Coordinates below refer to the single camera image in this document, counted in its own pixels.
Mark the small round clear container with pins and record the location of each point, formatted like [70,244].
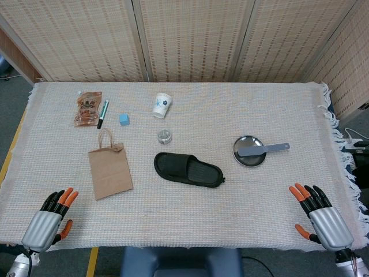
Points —
[165,137]

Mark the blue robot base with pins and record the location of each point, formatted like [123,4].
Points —
[178,262]

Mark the black device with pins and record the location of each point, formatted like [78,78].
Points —
[361,158]

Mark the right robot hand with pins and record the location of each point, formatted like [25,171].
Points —
[331,228]

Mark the blue cube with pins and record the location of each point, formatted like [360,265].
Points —
[124,119]

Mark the woven fringed tablecloth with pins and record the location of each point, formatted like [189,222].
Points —
[201,207]

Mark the green and black marker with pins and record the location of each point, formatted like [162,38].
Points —
[103,114]

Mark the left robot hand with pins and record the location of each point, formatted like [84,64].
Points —
[43,228]

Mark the black slipper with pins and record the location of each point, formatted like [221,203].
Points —
[173,167]

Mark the brown snack pouch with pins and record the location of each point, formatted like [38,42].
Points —
[86,111]

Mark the brown paper bag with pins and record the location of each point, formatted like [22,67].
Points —
[109,173]

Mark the round steel plate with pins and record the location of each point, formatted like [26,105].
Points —
[248,161]

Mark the white paper cup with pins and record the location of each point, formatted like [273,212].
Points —
[161,105]

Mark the bamboo folding screen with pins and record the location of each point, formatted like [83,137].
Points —
[196,37]

